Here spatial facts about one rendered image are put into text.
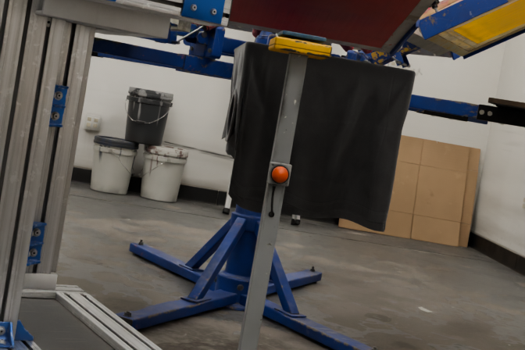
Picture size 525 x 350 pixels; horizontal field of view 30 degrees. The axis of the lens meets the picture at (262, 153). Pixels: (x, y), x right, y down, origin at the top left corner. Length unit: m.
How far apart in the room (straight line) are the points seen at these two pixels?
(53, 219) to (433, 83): 5.49
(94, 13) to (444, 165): 5.56
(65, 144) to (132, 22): 0.30
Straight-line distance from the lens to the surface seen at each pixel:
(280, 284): 3.69
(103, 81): 7.14
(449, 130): 7.43
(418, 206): 7.28
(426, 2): 2.83
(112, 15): 2.02
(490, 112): 3.57
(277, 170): 2.19
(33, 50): 2.03
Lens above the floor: 0.81
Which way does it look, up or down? 3 degrees down
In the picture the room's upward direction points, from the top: 10 degrees clockwise
